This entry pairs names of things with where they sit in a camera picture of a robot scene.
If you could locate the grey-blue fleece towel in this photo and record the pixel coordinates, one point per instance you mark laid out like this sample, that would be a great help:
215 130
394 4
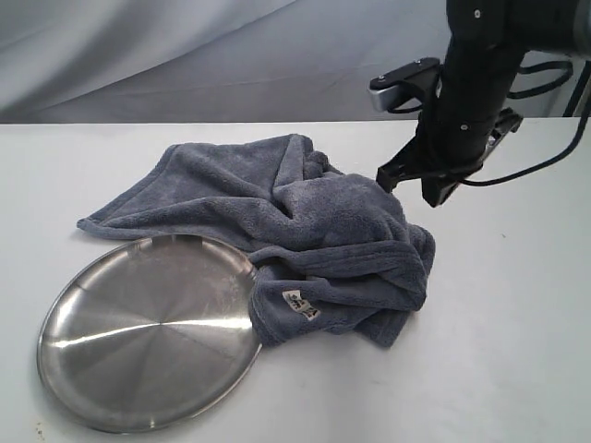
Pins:
333 251

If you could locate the white backdrop curtain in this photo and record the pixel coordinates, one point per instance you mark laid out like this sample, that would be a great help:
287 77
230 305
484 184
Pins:
206 61

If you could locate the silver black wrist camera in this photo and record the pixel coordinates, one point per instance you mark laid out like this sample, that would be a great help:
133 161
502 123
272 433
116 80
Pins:
405 89

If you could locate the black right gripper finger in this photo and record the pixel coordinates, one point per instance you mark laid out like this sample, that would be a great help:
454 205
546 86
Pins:
437 187
403 166

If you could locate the round stainless steel plate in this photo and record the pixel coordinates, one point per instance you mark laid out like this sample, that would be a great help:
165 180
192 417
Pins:
150 334

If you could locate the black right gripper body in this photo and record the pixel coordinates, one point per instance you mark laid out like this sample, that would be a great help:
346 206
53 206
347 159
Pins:
454 149

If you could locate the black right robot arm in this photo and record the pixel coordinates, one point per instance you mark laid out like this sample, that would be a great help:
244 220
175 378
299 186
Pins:
462 118

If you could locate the black backdrop stand pole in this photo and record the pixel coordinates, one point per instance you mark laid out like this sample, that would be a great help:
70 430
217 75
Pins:
575 103

